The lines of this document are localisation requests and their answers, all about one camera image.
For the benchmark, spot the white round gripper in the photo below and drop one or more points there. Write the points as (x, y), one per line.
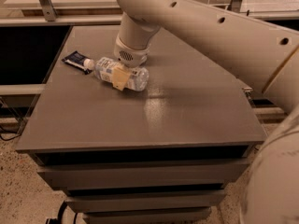
(130, 56)

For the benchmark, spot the clear blue-label plastic bottle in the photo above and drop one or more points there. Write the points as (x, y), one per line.
(138, 79)

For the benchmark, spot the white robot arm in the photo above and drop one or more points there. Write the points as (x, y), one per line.
(264, 56)

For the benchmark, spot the dark blue rxbar wrapper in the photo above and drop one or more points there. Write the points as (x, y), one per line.
(79, 61)

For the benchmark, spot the grey drawer cabinet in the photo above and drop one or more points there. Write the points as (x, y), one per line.
(159, 155)

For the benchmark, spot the metal railing frame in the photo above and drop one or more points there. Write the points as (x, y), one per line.
(95, 11)

